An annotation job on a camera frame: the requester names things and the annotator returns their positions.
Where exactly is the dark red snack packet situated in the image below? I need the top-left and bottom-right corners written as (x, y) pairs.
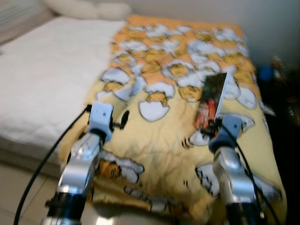
top-left (194, 72), bottom-right (229, 133)

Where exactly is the yellow egg-cartoon blanket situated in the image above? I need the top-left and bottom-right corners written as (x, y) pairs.
top-left (59, 14), bottom-right (287, 224)

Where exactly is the small blue object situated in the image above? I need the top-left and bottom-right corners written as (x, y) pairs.
top-left (258, 66), bottom-right (275, 83)

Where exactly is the white quilted mattress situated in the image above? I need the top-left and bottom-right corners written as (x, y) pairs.
top-left (0, 16), bottom-right (127, 165)

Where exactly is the short cream bolster pillow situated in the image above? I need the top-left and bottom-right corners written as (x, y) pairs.
top-left (96, 2), bottom-right (132, 21)

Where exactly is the long cream bolster pillow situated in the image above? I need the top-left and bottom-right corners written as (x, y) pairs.
top-left (45, 0), bottom-right (102, 20)

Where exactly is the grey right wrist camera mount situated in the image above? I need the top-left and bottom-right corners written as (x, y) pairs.
top-left (218, 116), bottom-right (243, 144)

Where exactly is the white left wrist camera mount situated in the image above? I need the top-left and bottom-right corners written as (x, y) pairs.
top-left (88, 103), bottom-right (114, 142)

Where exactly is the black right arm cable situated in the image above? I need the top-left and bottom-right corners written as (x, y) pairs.
top-left (233, 138), bottom-right (274, 225)

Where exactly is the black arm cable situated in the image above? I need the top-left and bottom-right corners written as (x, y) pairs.
top-left (13, 107), bottom-right (91, 225)
top-left (233, 138), bottom-right (274, 225)

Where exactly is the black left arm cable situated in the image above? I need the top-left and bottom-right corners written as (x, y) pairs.
top-left (13, 107), bottom-right (91, 225)

